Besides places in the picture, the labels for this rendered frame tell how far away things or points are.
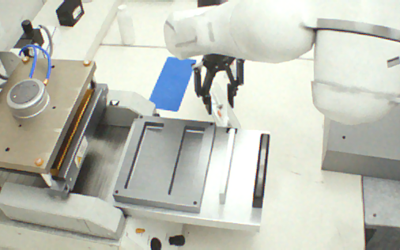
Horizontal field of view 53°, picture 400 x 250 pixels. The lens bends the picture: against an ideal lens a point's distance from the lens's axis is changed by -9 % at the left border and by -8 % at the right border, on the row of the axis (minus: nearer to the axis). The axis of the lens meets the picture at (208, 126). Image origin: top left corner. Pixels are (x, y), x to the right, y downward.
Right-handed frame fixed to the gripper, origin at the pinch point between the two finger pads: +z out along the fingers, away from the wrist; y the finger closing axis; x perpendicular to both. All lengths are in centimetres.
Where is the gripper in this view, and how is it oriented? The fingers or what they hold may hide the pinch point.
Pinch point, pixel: (219, 100)
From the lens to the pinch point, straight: 115.4
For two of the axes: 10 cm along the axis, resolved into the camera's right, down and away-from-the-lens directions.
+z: 0.3, 6.4, 7.7
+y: 9.4, -2.7, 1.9
